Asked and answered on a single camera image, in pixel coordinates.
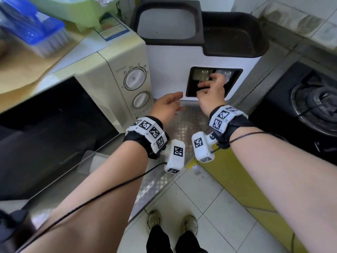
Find person's right hand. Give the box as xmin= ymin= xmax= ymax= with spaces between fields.
xmin=197 ymin=73 xmax=227 ymax=116

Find person's left hand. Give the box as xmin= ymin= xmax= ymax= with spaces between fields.
xmin=150 ymin=92 xmax=186 ymax=127

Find person's right forearm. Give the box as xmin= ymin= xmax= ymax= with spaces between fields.
xmin=229 ymin=128 xmax=337 ymax=253

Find person's left forearm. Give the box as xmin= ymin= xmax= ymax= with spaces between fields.
xmin=16 ymin=141 xmax=148 ymax=253

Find right wristband with marker tiles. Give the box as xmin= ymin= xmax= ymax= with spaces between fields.
xmin=209 ymin=105 xmax=256 ymax=150

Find wristband with marker tiles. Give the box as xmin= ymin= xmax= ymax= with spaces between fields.
xmin=209 ymin=105 xmax=256 ymax=150
xmin=123 ymin=116 xmax=169 ymax=160

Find left wristband with marker tiles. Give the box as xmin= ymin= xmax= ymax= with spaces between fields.
xmin=123 ymin=116 xmax=169 ymax=160

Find small microwave knob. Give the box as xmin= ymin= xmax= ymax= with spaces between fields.
xmin=131 ymin=92 xmax=151 ymax=109

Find white rice dispenser black lid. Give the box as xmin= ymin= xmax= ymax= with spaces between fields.
xmin=130 ymin=0 xmax=269 ymax=102

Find large microwave knob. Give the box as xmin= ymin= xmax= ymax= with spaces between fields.
xmin=124 ymin=66 xmax=147 ymax=91

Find black gas stove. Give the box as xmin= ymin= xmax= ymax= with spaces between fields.
xmin=249 ymin=61 xmax=337 ymax=159

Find cream microwave oven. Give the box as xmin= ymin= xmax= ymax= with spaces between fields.
xmin=0 ymin=13 xmax=154 ymax=201

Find clear plastic container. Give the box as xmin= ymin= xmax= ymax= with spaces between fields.
xmin=77 ymin=151 xmax=110 ymax=176

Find yellow cabinet door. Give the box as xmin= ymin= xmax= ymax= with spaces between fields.
xmin=203 ymin=147 xmax=309 ymax=253

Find person's left shoe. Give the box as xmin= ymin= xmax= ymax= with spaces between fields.
xmin=146 ymin=210 xmax=162 ymax=235

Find person's shoe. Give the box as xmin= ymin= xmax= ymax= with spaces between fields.
xmin=146 ymin=210 xmax=162 ymax=235
xmin=183 ymin=215 xmax=199 ymax=238

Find metal gas burner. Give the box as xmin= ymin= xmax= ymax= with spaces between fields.
xmin=291 ymin=73 xmax=337 ymax=137

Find person's right shoe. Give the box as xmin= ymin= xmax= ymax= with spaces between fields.
xmin=183 ymin=215 xmax=199 ymax=238

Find crumpled silver foil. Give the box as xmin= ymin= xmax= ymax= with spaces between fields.
xmin=92 ymin=0 xmax=122 ymax=7

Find person's black trousers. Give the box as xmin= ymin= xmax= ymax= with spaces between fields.
xmin=146 ymin=225 xmax=209 ymax=253

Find green plastic basket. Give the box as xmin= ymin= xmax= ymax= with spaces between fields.
xmin=26 ymin=0 xmax=122 ymax=32

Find yellow paper sheet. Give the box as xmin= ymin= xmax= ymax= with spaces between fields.
xmin=0 ymin=30 xmax=85 ymax=111

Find blue scrubbing brush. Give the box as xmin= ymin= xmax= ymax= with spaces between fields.
xmin=0 ymin=0 xmax=71 ymax=59

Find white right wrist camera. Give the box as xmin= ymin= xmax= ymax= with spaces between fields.
xmin=191 ymin=132 xmax=217 ymax=164

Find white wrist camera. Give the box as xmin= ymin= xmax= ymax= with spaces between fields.
xmin=191 ymin=132 xmax=217 ymax=164
xmin=164 ymin=139 xmax=186 ymax=174

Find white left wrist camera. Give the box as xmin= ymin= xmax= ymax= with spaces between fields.
xmin=164 ymin=139 xmax=186 ymax=174

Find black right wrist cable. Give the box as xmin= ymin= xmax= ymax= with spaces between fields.
xmin=211 ymin=132 xmax=289 ymax=156

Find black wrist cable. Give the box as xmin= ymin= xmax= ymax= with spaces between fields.
xmin=211 ymin=132 xmax=289 ymax=156
xmin=25 ymin=162 xmax=168 ymax=243

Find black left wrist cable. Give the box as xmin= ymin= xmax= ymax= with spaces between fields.
xmin=25 ymin=162 xmax=168 ymax=243

